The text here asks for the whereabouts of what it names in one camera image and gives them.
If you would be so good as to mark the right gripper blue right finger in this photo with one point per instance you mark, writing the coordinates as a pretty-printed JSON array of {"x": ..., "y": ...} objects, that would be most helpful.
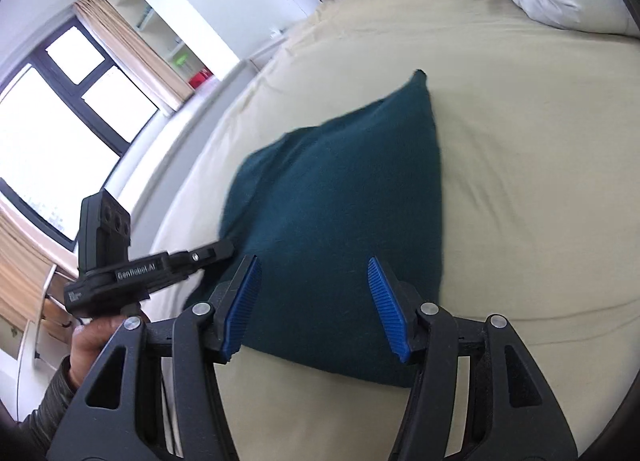
[{"x": 397, "y": 303}]

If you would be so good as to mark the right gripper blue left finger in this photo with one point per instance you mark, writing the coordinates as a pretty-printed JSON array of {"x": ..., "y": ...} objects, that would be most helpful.
[{"x": 233, "y": 302}]

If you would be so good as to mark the dark green sweater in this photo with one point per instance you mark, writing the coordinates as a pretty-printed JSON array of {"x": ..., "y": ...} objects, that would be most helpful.
[{"x": 315, "y": 207}]

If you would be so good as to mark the person left hand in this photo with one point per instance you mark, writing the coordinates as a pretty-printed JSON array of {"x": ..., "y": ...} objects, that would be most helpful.
[{"x": 87, "y": 344}]

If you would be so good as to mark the black framed window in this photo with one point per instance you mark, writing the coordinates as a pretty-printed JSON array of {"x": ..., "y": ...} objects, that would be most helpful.
[{"x": 69, "y": 113}]

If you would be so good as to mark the red storage box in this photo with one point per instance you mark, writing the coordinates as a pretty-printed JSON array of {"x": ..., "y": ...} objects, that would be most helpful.
[{"x": 200, "y": 78}]

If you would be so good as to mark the green container on shelf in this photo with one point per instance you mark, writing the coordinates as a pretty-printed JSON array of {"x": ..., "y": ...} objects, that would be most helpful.
[{"x": 181, "y": 59}]

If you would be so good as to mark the beige curtain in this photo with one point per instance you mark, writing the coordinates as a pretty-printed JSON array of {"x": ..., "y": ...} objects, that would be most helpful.
[{"x": 102, "y": 19}]

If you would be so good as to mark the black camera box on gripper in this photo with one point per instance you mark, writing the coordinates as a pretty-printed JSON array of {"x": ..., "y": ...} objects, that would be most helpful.
[{"x": 103, "y": 238}]

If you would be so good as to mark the white wall shelf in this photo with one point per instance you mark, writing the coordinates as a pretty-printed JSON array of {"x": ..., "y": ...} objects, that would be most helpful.
[{"x": 175, "y": 27}]

